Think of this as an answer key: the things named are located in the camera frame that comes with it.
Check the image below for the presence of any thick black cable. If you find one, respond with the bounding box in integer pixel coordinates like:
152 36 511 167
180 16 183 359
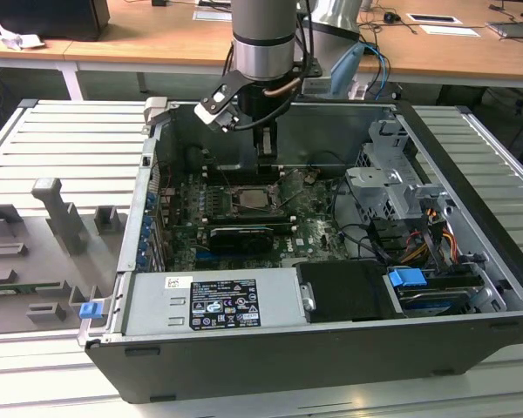
332 222 378 265

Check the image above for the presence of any green motherboard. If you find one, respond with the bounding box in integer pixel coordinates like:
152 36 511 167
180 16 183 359
154 167 354 275

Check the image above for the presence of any black computer box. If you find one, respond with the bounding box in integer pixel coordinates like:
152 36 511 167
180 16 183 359
0 0 111 43

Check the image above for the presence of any grey plastic case handle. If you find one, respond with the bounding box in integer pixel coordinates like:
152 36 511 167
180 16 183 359
142 96 172 128

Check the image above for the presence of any crumpled white paper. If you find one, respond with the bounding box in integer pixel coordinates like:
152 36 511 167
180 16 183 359
0 24 44 51

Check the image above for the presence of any hard disk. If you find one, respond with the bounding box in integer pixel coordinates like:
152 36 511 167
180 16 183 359
391 285 476 315

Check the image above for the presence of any grey parts rack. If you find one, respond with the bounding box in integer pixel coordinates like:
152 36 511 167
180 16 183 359
0 176 130 336

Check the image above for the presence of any blue disk carrier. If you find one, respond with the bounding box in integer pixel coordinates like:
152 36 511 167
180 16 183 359
387 267 432 288

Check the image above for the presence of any metal socket cover frame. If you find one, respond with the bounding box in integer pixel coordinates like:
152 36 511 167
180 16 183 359
268 168 317 208

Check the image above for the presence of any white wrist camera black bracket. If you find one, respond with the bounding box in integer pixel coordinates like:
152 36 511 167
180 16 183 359
194 69 248 131

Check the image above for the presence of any orange yellow wire bundle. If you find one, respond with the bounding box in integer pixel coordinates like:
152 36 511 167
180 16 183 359
400 207 458 265

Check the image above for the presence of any wooden desk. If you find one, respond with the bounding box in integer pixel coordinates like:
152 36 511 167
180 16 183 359
0 0 523 104

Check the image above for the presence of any CPU with silver top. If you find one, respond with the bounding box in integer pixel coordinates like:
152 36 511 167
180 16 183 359
236 190 265 210

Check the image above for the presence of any black graphics card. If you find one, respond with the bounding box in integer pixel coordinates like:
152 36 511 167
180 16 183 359
207 224 276 254

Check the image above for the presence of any pale blue teach pendant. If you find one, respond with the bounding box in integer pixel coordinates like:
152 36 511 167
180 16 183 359
329 42 367 96

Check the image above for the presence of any metal drive cage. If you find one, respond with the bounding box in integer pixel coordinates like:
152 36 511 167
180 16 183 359
343 119 457 230

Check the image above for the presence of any open black PC case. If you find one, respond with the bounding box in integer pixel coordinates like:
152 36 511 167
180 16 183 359
76 98 523 404

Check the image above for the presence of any grey power supply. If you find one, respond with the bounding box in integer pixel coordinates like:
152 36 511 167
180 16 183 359
124 272 307 336

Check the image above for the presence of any black plastic shroud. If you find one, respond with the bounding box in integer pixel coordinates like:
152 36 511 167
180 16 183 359
295 260 396 324

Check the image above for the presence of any thin wire locking lever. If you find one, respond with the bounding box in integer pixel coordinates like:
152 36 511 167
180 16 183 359
242 202 287 215
215 159 236 192

